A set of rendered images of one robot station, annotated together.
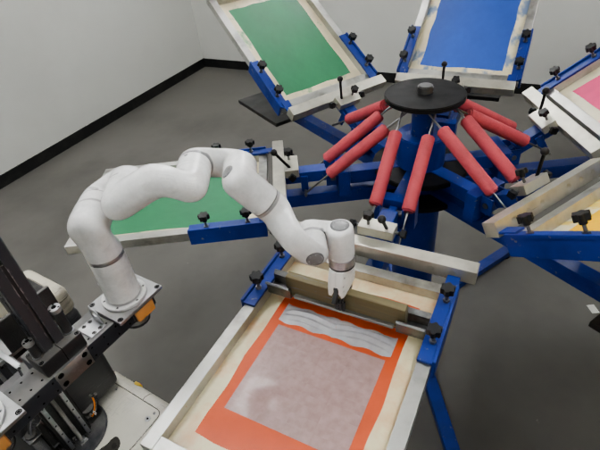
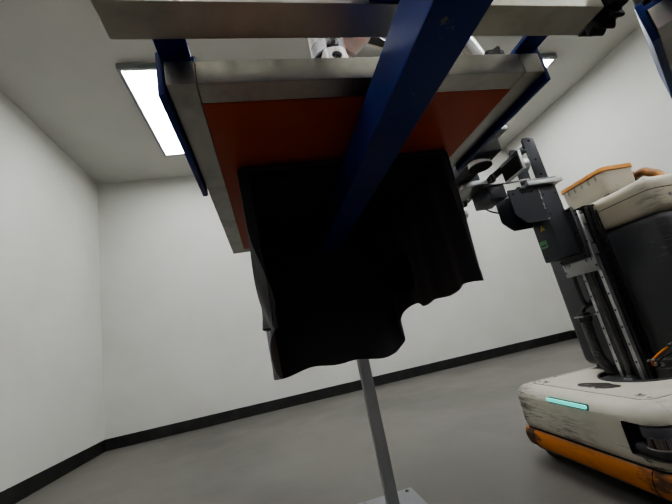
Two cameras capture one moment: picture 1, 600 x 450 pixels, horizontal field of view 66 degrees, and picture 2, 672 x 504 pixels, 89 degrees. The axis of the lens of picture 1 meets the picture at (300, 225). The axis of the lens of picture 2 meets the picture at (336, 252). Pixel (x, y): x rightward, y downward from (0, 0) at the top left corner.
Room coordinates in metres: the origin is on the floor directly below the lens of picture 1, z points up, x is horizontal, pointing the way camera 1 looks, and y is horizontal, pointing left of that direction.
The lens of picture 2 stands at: (1.35, -0.58, 0.60)
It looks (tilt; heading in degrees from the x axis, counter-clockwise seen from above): 14 degrees up; 136
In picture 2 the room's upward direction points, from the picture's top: 12 degrees counter-clockwise
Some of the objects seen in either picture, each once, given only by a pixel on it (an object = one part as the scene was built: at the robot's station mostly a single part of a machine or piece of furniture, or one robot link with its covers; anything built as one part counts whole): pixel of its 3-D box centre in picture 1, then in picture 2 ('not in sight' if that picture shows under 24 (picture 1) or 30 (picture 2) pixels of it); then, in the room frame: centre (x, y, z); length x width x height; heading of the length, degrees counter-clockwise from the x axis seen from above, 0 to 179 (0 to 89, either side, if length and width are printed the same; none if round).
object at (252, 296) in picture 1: (271, 277); (480, 120); (1.12, 0.12, 0.98); 0.30 x 0.05 x 0.07; 149
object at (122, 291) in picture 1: (112, 274); not in sight; (0.96, 0.53, 1.21); 0.16 x 0.13 x 0.15; 54
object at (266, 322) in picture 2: not in sight; (265, 294); (0.62, -0.15, 0.74); 0.46 x 0.04 x 0.42; 149
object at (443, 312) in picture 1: (438, 326); (199, 139); (0.84, -0.36, 0.98); 0.30 x 0.05 x 0.07; 149
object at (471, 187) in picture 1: (419, 166); not in sight; (1.68, -0.54, 0.99); 0.82 x 0.79 x 0.12; 149
